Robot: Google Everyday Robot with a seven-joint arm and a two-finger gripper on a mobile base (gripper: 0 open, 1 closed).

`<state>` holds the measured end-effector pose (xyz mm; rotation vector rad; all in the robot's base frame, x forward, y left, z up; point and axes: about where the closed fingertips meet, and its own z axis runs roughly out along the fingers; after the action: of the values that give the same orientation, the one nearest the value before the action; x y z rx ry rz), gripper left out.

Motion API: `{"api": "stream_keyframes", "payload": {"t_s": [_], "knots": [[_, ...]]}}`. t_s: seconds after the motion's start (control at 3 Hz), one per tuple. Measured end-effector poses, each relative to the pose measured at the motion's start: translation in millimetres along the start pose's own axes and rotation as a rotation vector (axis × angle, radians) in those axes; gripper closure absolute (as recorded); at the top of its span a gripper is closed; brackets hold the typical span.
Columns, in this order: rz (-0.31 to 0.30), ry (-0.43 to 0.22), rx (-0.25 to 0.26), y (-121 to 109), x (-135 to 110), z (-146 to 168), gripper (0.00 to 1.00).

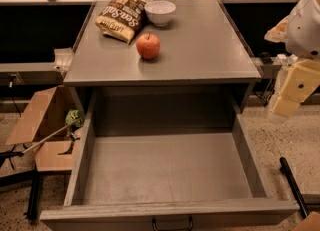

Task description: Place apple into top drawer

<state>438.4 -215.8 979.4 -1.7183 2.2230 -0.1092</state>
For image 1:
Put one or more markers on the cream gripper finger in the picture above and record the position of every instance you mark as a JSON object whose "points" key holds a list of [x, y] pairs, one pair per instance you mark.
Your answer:
{"points": [[277, 34], [302, 79]]}

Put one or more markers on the red apple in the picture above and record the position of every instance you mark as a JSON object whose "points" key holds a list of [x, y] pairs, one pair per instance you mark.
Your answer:
{"points": [[148, 46]]}

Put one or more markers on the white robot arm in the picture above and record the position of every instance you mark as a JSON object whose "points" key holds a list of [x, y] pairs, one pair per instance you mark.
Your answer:
{"points": [[300, 31]]}

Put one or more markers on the open grey top drawer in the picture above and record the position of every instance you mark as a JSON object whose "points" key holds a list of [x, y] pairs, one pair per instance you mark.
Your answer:
{"points": [[120, 183]]}

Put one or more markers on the black pole right floor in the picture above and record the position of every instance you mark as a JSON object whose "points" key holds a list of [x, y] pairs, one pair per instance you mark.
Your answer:
{"points": [[286, 170]]}

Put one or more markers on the white ceramic bowl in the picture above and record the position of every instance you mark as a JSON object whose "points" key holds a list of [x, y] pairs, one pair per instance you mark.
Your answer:
{"points": [[160, 12]]}

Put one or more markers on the grey metal cabinet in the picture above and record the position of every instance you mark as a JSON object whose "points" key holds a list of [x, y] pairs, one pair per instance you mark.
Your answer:
{"points": [[199, 82]]}

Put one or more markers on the brown sea salt chip bag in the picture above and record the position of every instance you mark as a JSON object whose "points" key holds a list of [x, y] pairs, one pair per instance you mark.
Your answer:
{"points": [[122, 19]]}

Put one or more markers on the green toy in box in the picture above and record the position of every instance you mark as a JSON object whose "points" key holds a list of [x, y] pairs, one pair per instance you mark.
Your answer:
{"points": [[73, 118]]}

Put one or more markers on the brown cardboard box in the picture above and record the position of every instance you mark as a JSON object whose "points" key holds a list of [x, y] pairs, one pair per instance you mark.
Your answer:
{"points": [[46, 113]]}

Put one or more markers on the thin metal rod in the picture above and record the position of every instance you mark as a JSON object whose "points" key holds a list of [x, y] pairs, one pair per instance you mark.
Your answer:
{"points": [[50, 136]]}

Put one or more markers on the black stand left floor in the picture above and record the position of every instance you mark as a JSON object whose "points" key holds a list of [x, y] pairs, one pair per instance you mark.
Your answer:
{"points": [[33, 203]]}

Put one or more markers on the black drawer handle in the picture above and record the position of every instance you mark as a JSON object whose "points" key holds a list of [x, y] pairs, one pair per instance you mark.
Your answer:
{"points": [[179, 224]]}

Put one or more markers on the clear plastic bracket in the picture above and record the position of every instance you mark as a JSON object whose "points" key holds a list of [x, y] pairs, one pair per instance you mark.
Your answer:
{"points": [[62, 59]]}

